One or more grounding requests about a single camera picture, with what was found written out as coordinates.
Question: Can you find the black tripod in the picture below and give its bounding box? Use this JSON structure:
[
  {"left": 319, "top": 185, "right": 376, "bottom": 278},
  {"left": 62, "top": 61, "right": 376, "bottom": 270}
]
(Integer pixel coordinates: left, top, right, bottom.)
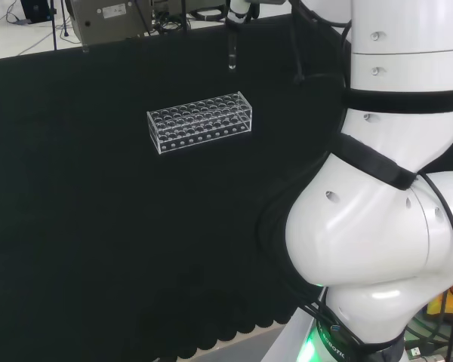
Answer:
[{"left": 45, "top": 0, "right": 75, "bottom": 51}]

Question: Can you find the black box device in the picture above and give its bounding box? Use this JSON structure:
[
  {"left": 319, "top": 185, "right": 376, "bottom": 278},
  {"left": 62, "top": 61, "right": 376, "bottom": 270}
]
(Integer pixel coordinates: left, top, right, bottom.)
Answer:
[{"left": 21, "top": 0, "right": 50, "bottom": 25}]

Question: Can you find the black coiled cable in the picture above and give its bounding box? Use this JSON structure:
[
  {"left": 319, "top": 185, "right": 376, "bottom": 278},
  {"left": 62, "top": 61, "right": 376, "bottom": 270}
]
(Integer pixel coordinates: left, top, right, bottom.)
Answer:
[{"left": 188, "top": 6, "right": 227, "bottom": 21}]

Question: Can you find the grey metal equipment case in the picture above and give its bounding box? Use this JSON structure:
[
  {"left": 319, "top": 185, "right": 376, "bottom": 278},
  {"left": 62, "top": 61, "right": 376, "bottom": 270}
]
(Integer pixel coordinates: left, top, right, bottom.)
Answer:
[{"left": 65, "top": 0, "right": 154, "bottom": 46}]

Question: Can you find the black bench cloth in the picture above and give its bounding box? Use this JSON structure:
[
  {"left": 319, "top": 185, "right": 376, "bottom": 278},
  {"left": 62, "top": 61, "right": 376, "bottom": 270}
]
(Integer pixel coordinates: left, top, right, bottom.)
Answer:
[{"left": 0, "top": 14, "right": 354, "bottom": 362}]

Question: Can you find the clear glass test tube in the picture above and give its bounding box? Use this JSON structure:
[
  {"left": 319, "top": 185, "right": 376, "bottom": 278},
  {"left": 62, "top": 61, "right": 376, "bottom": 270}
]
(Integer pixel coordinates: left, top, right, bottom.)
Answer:
[{"left": 226, "top": 25, "right": 238, "bottom": 71}]

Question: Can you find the clear plastic test tube rack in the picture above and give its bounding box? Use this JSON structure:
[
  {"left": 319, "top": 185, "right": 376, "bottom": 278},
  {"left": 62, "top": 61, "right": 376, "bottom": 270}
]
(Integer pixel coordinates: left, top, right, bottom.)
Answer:
[{"left": 146, "top": 90, "right": 254, "bottom": 156}]

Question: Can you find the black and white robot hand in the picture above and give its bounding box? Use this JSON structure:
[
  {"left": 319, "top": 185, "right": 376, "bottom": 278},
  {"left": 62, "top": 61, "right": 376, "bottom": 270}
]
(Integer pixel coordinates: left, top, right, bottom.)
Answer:
[{"left": 225, "top": 0, "right": 287, "bottom": 28}]

